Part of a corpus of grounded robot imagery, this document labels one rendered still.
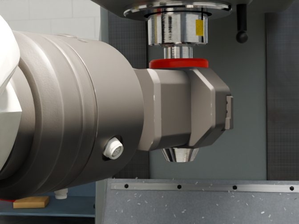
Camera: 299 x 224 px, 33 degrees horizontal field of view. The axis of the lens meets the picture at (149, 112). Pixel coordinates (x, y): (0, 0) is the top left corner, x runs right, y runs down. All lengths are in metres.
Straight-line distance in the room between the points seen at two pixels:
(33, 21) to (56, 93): 4.78
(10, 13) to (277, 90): 4.48
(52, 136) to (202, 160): 0.56
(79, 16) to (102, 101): 4.61
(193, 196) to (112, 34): 0.28
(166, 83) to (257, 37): 0.48
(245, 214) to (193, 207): 0.08
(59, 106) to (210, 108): 0.12
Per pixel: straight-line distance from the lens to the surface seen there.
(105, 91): 0.26
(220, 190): 0.78
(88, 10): 4.85
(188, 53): 0.40
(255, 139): 0.78
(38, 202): 4.43
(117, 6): 0.40
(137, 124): 0.28
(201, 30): 0.39
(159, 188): 0.79
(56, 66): 0.25
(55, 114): 0.24
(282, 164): 0.78
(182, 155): 0.39
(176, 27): 0.38
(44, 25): 4.97
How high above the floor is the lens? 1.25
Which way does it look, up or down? 3 degrees down
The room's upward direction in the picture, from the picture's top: 1 degrees counter-clockwise
